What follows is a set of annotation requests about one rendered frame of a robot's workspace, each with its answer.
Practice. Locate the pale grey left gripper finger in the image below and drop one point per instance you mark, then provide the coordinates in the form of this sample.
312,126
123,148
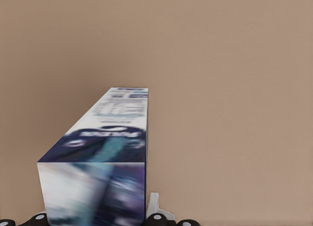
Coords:
154,204

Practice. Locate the blue and white printed box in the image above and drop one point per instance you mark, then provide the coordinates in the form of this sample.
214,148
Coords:
102,167

